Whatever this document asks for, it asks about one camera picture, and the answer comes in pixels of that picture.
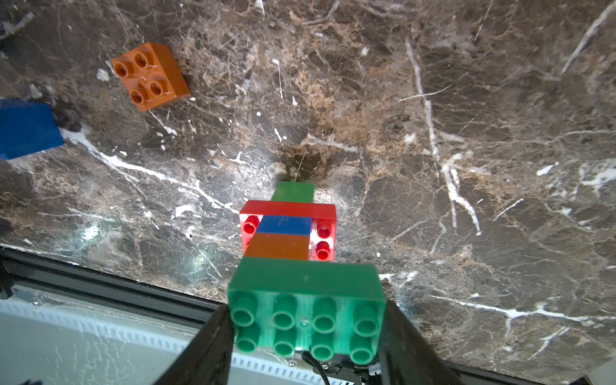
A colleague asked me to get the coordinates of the green long lego brick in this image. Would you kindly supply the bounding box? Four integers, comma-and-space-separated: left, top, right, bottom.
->
227, 257, 387, 366

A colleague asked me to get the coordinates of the green small lego brick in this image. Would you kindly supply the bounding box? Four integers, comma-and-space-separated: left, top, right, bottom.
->
271, 181, 315, 204

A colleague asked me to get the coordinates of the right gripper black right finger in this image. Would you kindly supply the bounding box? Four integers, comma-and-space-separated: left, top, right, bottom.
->
378, 301, 463, 385

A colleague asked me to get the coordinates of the blue small lego brick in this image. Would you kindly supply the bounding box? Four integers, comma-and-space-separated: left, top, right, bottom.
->
256, 216, 312, 236
1, 99, 64, 160

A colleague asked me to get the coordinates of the orange small lego brick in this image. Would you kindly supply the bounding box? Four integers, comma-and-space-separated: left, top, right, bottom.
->
112, 43, 191, 112
244, 234, 310, 261

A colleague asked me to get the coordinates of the blue small lego brick front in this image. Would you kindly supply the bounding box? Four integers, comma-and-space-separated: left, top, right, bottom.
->
1, 99, 64, 160

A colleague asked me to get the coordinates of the red long lego brick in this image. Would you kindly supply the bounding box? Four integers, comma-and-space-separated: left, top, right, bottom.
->
239, 201, 337, 261

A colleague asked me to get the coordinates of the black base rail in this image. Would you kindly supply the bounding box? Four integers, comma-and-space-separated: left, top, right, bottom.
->
1, 248, 519, 384

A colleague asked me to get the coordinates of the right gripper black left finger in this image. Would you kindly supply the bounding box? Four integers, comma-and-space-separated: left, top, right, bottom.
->
165, 305, 234, 385

